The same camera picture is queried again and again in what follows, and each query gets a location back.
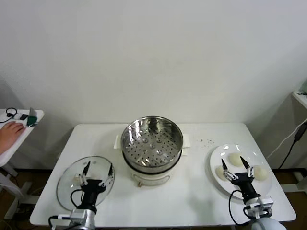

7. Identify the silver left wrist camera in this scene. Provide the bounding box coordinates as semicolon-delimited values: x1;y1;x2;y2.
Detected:
70;208;88;225

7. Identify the white desk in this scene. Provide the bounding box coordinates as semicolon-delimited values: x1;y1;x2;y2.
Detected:
292;91;307;108

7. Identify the white steamed baozi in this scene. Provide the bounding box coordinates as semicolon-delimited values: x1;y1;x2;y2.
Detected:
227;153;242;166
253;165;268;180
215;166;227;179

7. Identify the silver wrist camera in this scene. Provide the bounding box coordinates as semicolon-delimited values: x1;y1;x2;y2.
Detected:
246;197;274;219
70;208;88;225

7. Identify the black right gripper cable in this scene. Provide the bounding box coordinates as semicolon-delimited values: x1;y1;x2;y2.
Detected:
228;190;251;226

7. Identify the left camera cable white plug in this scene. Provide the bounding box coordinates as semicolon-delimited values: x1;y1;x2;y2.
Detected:
48;215;71;230

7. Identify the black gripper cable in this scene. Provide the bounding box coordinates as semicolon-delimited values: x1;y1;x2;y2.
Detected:
228;190;251;226
70;188;84;209

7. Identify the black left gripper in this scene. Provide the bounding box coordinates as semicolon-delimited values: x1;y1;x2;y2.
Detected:
75;161;115;211

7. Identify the bare human foot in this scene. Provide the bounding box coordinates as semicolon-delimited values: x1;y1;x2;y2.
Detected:
0;121;26;155

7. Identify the round glass lid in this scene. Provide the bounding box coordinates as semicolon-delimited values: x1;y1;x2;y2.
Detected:
56;155;116;212

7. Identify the white power cable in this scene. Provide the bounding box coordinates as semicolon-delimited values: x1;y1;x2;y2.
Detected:
265;119;307;159

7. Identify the white side table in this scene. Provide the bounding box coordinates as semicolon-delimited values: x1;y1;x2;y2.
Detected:
0;109;45;220

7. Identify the white electric cooker base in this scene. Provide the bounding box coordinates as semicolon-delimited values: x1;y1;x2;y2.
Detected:
122;146;190;188

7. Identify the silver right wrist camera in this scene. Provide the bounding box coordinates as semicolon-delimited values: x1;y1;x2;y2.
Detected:
246;197;274;219

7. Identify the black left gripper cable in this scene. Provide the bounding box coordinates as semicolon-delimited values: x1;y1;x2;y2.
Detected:
70;188;84;209

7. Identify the black power adapter cable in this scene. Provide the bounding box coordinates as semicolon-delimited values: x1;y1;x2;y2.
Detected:
277;124;307;170

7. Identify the white round plate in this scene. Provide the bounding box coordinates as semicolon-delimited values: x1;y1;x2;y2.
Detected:
209;143;274;201

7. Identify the stainless steel steamer basket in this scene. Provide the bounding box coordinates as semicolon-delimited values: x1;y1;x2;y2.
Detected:
114;115;192;174

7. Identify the green flat object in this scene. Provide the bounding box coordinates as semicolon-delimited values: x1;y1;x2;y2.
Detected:
25;115;39;127

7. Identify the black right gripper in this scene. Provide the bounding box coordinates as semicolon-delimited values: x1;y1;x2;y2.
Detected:
221;155;259;201

